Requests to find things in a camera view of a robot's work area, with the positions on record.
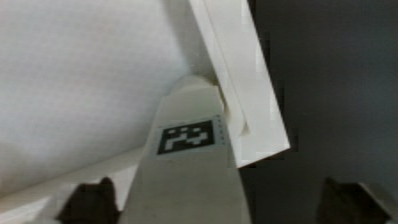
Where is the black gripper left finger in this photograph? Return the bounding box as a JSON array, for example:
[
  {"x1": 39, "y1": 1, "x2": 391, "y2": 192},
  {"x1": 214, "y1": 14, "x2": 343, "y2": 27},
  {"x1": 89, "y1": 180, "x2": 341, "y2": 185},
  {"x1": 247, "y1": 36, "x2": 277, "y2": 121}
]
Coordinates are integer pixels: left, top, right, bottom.
[{"x1": 55, "y1": 177, "x2": 121, "y2": 224}]

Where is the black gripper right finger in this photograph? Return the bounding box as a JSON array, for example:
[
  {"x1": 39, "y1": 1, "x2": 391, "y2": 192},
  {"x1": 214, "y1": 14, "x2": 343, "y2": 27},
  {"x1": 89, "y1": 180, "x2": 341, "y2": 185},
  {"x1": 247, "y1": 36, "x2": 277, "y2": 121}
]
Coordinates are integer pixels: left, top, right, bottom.
[{"x1": 315, "y1": 177, "x2": 398, "y2": 224}]

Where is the white desk leg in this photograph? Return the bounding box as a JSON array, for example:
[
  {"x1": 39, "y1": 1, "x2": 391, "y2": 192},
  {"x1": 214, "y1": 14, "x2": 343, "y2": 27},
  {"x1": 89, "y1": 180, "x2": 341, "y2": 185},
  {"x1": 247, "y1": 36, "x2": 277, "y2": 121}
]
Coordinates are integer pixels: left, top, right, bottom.
[{"x1": 118, "y1": 76, "x2": 251, "y2": 224}]

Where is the white desk tabletop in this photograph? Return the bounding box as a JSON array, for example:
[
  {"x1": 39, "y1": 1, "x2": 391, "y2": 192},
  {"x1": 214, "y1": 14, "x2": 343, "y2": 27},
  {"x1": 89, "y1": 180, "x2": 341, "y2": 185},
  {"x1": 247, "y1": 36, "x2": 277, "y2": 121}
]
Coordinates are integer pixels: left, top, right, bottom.
[{"x1": 0, "y1": 0, "x2": 290, "y2": 224}]

